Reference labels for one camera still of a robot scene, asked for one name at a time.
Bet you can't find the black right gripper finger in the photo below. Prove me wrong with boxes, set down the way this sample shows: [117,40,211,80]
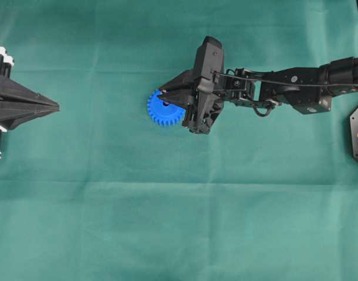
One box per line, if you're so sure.
[160,69,193,93]
[161,92,193,106]

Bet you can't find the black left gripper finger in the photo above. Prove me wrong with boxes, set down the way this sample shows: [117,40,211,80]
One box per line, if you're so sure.
[0,75,59,108]
[0,101,59,131]

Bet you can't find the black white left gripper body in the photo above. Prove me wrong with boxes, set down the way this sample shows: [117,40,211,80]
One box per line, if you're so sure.
[0,46,15,161]

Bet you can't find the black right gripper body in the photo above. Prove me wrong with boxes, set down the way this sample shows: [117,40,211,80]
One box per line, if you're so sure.
[183,36,224,135]

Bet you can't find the blue plastic gear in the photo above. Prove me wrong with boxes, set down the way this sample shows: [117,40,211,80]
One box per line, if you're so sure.
[146,90,186,126]

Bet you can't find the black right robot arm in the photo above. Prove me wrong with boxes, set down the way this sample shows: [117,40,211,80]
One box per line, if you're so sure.
[159,36,358,134]

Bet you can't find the green table cloth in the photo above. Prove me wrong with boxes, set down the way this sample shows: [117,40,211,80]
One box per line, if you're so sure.
[0,1,358,280]

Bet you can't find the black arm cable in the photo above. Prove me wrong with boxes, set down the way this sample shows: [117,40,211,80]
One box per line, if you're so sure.
[210,69,358,88]

